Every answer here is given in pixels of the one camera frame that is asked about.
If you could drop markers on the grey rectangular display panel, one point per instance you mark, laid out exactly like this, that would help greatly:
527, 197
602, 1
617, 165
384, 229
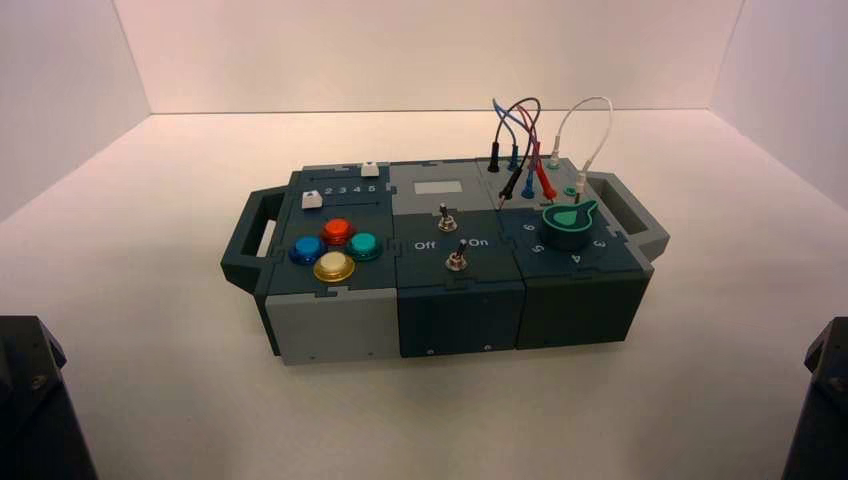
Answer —
438, 187

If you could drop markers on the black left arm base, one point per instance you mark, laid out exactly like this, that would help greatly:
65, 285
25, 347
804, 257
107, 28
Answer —
33, 411

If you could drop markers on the yellow push button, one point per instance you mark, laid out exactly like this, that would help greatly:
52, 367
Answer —
334, 266

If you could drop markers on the green rotary knob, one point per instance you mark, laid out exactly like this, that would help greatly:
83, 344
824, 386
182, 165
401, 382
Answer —
567, 225

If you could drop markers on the silver toggle switch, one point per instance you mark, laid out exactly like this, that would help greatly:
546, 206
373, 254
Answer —
448, 220
457, 257

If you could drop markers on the small white slider knob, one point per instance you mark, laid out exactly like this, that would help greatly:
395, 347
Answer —
371, 169

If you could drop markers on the red push button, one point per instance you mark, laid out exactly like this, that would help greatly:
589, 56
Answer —
338, 230

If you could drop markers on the blue push button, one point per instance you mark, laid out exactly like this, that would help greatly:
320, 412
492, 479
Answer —
307, 250

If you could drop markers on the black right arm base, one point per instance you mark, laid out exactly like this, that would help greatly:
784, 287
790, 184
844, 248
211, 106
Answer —
825, 411

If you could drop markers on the teal push button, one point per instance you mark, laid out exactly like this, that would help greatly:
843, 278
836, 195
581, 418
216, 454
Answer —
364, 246

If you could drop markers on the large white slider knob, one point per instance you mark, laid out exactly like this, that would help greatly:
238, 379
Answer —
311, 200

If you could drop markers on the dark teal grey task box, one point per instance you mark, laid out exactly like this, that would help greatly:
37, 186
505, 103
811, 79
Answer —
457, 311

